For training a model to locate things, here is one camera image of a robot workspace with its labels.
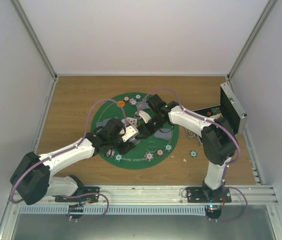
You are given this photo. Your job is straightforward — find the dealt blue playing card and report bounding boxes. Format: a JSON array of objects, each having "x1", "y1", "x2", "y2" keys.
[{"x1": 136, "y1": 101, "x2": 150, "y2": 111}]

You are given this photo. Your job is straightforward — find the king of diamonds card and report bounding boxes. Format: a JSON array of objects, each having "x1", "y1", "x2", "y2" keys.
[{"x1": 121, "y1": 119, "x2": 127, "y2": 126}]

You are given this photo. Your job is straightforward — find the orange big blind button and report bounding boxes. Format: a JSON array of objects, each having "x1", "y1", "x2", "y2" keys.
[{"x1": 117, "y1": 100, "x2": 126, "y2": 108}]

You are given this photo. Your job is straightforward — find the red poker chip stack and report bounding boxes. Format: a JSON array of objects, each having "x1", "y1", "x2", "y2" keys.
[{"x1": 156, "y1": 149, "x2": 165, "y2": 157}]

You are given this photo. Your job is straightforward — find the blue poker chip stack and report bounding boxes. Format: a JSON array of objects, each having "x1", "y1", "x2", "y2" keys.
[{"x1": 144, "y1": 152, "x2": 154, "y2": 162}]

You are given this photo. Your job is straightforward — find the green poker chip stack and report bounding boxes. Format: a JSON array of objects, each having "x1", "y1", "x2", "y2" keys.
[{"x1": 190, "y1": 150, "x2": 198, "y2": 158}]

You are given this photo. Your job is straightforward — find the blue playing card deck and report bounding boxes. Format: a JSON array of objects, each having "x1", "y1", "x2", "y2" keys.
[{"x1": 130, "y1": 138, "x2": 140, "y2": 146}]

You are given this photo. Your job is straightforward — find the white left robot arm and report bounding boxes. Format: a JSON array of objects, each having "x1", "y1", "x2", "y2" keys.
[{"x1": 9, "y1": 118, "x2": 139, "y2": 205}]

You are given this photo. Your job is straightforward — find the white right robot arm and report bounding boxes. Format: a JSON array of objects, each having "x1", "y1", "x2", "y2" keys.
[{"x1": 134, "y1": 94, "x2": 241, "y2": 203}]

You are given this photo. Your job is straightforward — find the round green poker mat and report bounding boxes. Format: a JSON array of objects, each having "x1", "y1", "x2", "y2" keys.
[{"x1": 91, "y1": 92, "x2": 179, "y2": 170}]

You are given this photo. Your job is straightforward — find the aluminium poker case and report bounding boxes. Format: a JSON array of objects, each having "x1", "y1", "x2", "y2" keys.
[{"x1": 184, "y1": 82, "x2": 247, "y2": 148}]

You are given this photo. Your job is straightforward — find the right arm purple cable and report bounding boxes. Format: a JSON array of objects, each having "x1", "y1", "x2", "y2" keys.
[{"x1": 137, "y1": 87, "x2": 241, "y2": 191}]

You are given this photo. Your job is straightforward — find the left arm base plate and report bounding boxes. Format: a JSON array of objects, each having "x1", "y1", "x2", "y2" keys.
[{"x1": 54, "y1": 186, "x2": 100, "y2": 204}]

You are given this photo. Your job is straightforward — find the aluminium frame rail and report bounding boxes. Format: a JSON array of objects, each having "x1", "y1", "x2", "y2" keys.
[{"x1": 8, "y1": 183, "x2": 279, "y2": 205}]

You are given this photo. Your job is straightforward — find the grey slotted cable duct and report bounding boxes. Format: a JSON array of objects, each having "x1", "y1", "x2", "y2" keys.
[{"x1": 19, "y1": 204, "x2": 206, "y2": 216}]

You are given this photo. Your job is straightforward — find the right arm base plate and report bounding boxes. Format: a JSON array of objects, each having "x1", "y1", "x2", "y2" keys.
[{"x1": 185, "y1": 186, "x2": 232, "y2": 204}]

